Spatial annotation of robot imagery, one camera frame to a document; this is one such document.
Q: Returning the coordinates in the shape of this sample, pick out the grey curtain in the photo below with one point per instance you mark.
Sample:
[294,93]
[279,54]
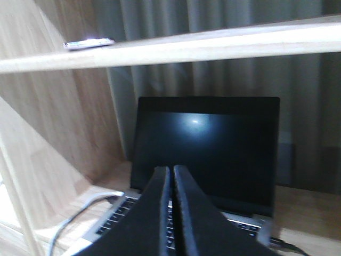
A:
[307,85]

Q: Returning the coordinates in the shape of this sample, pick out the silver laptop computer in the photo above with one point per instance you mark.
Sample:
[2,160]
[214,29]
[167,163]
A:
[228,144]

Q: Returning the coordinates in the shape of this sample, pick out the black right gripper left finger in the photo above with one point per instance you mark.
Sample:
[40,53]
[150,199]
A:
[142,231]

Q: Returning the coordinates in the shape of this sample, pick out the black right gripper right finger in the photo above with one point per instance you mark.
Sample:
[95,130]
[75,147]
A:
[200,228]

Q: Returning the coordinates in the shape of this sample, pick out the light wooden desk shelf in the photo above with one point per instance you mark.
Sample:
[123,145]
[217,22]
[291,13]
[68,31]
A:
[60,140]

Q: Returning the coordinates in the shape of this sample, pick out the black foldable smartphone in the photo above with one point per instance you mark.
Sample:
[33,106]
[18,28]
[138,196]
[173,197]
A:
[88,44]

